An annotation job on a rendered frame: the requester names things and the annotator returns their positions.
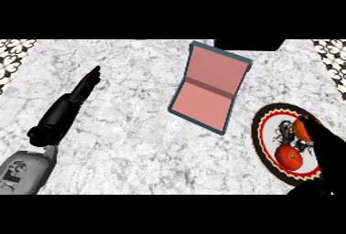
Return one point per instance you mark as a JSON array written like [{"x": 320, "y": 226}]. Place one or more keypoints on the patterned round plate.
[{"x": 275, "y": 143}]

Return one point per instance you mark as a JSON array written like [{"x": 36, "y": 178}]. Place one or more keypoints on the pink box with teal rim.
[{"x": 210, "y": 87}]

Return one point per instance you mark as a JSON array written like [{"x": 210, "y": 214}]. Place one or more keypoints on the red tomato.
[{"x": 289, "y": 156}]

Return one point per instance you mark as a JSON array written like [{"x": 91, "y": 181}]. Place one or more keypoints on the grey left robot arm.
[{"x": 24, "y": 173}]

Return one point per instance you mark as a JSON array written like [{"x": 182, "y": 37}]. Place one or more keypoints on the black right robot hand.
[{"x": 332, "y": 152}]

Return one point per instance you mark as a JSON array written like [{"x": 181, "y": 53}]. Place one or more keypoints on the orange round fruit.
[{"x": 301, "y": 129}]

